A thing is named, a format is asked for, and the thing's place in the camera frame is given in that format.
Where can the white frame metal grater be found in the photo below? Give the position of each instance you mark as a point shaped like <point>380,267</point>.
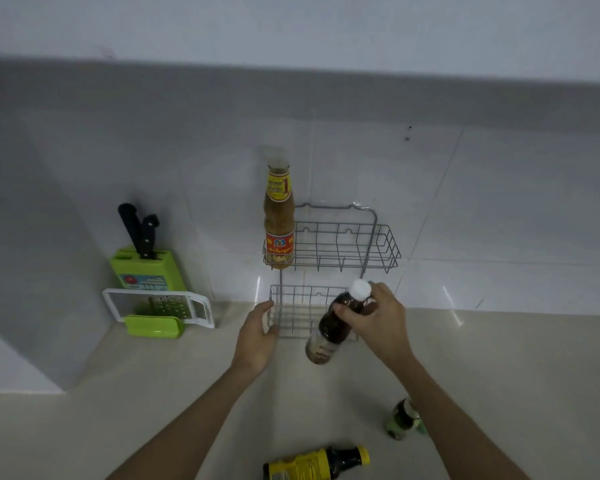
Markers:
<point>112,302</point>

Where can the dark bottle yellow label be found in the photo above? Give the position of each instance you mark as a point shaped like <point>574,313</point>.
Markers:
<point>305,464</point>

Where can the person's left hand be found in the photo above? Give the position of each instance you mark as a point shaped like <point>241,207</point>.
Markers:
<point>255,339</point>

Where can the small green label bottle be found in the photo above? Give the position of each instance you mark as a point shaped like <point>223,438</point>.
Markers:
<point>402,422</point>

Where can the white upper cabinet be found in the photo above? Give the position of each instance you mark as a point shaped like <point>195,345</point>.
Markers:
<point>300,29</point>

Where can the green plastic grater holder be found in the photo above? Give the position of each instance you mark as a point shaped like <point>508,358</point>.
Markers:
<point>152,326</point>

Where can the person's left forearm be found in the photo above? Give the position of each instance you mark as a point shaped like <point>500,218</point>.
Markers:
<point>190,424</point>

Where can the dark bottle white cap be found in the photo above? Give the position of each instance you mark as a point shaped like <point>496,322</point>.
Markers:
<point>330,329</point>

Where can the tall brown sauce bottle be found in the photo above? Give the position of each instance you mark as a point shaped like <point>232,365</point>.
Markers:
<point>279,219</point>

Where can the person's right hand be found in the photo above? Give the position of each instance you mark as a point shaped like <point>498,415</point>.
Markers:
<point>382,327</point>

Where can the person's right forearm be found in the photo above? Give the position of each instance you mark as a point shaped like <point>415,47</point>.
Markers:
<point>450,429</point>

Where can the green knife block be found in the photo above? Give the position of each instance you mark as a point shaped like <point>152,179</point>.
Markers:
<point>145,272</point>

